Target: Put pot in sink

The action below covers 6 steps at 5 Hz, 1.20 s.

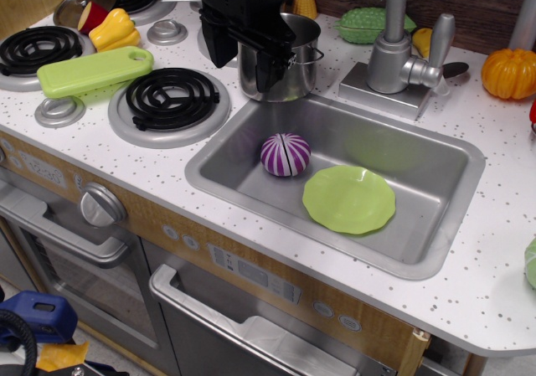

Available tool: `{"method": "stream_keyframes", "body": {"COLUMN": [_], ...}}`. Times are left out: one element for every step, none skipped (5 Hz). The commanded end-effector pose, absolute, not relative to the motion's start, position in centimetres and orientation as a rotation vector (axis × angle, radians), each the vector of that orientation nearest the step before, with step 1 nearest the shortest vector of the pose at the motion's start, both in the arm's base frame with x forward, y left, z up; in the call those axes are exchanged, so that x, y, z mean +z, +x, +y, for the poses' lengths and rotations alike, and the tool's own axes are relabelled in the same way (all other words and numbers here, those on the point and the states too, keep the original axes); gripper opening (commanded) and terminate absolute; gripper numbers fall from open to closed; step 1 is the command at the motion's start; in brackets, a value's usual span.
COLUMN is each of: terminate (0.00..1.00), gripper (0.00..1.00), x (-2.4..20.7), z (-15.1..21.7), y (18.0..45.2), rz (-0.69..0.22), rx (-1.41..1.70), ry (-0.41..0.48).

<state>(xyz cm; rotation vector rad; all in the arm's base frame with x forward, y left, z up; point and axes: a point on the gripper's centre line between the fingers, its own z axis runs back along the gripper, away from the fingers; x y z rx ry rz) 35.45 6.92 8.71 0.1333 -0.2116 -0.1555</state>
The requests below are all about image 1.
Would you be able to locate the silver oven door handle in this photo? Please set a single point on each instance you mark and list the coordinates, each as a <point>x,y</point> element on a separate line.
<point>29,213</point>

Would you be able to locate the blue clamp device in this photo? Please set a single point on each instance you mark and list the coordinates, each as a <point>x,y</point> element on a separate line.
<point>50,318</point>

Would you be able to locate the silver burner dial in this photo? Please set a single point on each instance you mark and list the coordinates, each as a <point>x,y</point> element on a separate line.
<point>166,33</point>
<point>57,113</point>

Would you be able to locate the green bumpy gourd toy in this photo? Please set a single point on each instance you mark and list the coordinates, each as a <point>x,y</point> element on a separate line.
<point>364,25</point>

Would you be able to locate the yellow cloth on floor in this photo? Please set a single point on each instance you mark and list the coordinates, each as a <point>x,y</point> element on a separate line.
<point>54,356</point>

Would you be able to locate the silver dishwasher door handle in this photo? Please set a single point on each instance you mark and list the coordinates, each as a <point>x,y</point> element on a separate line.
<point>218,329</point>

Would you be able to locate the steel pot lid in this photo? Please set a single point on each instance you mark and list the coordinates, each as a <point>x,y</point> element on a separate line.
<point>68,12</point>

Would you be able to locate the orange pumpkin toy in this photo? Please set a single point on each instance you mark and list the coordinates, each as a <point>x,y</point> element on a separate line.
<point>509,74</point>

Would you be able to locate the red apple half toy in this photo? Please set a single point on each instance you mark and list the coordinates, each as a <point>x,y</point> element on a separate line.
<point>91,17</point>

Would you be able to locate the silver sink basin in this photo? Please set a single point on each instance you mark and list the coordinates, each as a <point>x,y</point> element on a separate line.
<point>433,178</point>

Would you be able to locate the silver burner dial front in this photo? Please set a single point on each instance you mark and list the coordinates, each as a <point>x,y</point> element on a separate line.
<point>57,113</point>

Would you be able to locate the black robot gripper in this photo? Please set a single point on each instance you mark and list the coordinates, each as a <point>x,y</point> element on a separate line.
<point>255,23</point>

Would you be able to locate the green cabbage toy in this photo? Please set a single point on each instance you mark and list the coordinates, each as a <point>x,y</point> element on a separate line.
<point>530,263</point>

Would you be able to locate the silver burner dial back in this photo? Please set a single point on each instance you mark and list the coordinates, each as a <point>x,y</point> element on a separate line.
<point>166,33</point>

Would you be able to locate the yellow bell pepper toy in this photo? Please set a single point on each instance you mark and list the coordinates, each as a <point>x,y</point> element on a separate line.
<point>116,31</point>

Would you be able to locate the yellow corn toy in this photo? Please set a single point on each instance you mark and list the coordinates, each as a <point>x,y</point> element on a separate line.
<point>305,8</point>

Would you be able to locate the green plastic plate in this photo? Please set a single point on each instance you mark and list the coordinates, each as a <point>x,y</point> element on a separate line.
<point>349,199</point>

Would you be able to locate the red toy at edge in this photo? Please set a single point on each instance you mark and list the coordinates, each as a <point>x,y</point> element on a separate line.
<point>532,117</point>

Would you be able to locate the silver toy faucet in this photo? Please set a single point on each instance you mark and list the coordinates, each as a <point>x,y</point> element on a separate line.
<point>394,80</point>

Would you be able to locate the tall steel pot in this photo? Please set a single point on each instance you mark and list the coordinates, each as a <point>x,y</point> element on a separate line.
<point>300,78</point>

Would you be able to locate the front right black burner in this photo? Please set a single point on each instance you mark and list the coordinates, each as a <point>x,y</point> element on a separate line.
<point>169,108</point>

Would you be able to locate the green cutting board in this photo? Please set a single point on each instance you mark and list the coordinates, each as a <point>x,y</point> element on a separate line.
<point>93,71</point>

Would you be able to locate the silver stove knob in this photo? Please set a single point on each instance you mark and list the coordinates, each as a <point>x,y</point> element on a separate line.
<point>100,207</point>

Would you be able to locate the front left black burner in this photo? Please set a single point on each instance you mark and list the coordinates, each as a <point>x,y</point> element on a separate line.
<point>23,53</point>

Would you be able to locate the purple white striped onion toy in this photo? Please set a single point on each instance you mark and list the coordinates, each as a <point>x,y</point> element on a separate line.
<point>285,154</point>

